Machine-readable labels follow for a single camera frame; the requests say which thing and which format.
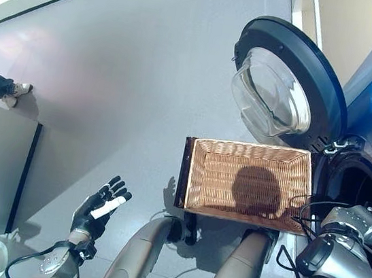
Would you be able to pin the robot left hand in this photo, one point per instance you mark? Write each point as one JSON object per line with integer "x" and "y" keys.
{"x": 88, "y": 215}

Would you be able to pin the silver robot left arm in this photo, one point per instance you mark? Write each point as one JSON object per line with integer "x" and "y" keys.
{"x": 53, "y": 258}

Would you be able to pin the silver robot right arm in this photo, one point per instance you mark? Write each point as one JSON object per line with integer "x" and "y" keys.
{"x": 343, "y": 269}

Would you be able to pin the round washing machine door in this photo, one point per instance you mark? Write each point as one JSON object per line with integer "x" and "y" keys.
{"x": 327, "y": 82}

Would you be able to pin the silver robot left leg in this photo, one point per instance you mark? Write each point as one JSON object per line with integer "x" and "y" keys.
{"x": 140, "y": 253}

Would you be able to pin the silver robot leg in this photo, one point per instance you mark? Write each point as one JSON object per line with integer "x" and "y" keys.
{"x": 140, "y": 253}
{"x": 240, "y": 269}

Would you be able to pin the woven wicker basket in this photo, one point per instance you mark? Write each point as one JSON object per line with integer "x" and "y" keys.
{"x": 223, "y": 171}

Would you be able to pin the silver robot right leg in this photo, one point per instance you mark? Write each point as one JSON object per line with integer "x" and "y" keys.
{"x": 240, "y": 269}

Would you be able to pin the metal door hinge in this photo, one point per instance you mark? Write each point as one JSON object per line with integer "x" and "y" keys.
{"x": 339, "y": 146}

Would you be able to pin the cream cabinet panel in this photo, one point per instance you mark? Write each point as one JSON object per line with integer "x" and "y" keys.
{"x": 344, "y": 29}

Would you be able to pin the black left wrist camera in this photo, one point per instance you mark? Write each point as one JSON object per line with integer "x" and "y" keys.
{"x": 86, "y": 250}

